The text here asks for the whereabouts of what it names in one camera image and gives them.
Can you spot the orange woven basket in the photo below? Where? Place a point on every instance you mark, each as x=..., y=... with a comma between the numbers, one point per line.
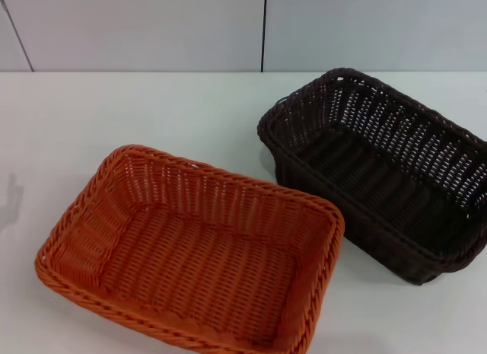
x=190, y=262

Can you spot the dark brown woven basket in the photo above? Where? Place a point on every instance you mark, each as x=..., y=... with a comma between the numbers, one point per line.
x=365, y=179

